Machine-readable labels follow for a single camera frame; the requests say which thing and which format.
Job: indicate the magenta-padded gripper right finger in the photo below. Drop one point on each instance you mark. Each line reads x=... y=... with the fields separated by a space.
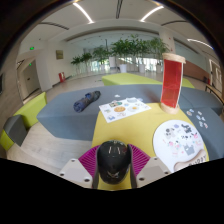
x=140 y=161

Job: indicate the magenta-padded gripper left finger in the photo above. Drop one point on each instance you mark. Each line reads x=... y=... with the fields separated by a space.
x=87 y=161

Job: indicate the black computer mouse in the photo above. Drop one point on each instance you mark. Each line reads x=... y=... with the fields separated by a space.
x=113 y=161

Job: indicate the white printed mouse pad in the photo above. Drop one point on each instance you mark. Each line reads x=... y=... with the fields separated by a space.
x=180 y=140

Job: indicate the long grey ottoman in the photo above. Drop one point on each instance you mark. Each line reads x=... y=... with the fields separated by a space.
x=60 y=120

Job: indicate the white sticker sheet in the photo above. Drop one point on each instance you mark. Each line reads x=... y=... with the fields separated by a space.
x=123 y=110

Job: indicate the dark blue folded umbrella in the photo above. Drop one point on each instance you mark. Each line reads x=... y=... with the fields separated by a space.
x=85 y=101

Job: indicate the scattered small stickers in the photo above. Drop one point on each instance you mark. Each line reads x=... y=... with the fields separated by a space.
x=199 y=117

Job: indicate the lime green bench seat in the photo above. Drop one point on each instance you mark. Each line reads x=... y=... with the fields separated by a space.
x=31 y=110

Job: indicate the dark grey seat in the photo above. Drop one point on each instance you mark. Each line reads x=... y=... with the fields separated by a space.
x=15 y=130

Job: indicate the large grey ottoman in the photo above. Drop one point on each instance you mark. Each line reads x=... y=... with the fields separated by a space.
x=216 y=140

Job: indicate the lime green ottoman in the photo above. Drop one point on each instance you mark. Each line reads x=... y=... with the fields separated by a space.
x=187 y=83
x=126 y=79

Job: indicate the red cylinder with wooden caps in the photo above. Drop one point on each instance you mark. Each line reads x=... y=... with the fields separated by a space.
x=171 y=83

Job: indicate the red fire extinguisher box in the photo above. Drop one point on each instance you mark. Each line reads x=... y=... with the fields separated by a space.
x=62 y=77

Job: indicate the wooden bench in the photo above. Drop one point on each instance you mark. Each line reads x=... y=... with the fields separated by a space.
x=210 y=87

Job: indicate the group of potted plants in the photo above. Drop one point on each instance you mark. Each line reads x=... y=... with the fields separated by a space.
x=126 y=48

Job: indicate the group of ceiling lights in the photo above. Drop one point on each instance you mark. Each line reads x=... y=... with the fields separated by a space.
x=83 y=12

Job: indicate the gold wall plaque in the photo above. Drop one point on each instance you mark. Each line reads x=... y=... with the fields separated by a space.
x=59 y=54

